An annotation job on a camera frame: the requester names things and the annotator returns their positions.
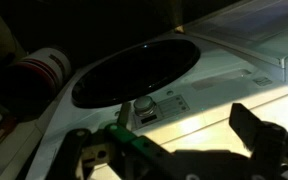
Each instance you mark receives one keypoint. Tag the white bucket with red stripes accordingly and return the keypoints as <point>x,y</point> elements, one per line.
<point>34,80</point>

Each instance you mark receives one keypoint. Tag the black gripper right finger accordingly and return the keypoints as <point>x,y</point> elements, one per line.
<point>260,136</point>

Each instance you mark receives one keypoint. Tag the silver washer control knob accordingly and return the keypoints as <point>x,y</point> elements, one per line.
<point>144,106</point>

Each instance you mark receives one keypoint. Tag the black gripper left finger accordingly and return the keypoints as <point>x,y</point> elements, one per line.
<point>124,146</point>

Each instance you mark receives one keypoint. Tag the white front-load washing machine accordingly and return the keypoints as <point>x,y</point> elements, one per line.
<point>217,100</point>

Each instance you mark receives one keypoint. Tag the dark round washer door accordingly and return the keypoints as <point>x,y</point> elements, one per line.
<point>134,73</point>

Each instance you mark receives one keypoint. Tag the white top-load laundry machine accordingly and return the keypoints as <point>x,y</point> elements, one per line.
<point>250,30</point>

